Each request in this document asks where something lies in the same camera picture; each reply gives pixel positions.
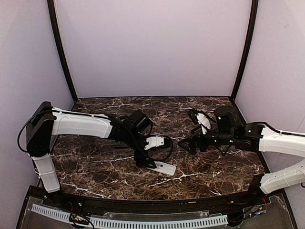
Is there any right black frame post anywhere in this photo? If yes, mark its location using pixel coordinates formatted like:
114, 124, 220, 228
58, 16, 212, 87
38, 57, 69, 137
230, 0, 259, 101

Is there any left black frame post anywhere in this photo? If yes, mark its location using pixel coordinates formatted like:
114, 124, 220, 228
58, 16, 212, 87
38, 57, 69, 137
47, 0, 78, 103

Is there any white slotted cable duct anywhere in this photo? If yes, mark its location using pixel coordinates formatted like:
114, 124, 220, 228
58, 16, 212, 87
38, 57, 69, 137
31, 204, 228, 229

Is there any white remote control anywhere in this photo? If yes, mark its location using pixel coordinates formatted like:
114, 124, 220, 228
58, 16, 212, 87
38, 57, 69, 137
147, 161, 177, 176

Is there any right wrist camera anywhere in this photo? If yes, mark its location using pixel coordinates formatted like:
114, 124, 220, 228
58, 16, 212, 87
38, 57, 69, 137
188, 108, 211, 135

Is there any black front rail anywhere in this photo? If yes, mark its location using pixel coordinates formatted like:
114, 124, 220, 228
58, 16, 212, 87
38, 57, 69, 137
28, 186, 282, 217

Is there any black frame post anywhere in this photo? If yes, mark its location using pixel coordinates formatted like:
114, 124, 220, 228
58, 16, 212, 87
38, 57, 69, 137
47, 0, 78, 103
230, 0, 259, 101

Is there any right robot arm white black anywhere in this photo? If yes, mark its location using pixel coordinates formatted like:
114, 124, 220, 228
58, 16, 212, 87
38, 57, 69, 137
178, 106, 305, 196

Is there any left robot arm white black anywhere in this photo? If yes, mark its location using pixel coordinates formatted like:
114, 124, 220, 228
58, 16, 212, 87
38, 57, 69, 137
23, 102, 157, 193

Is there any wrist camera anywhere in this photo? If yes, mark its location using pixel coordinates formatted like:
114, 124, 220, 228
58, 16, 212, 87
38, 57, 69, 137
188, 108, 211, 135
144, 136, 165, 150

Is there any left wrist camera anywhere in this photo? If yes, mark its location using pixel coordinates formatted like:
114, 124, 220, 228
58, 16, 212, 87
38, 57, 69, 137
144, 136, 165, 150

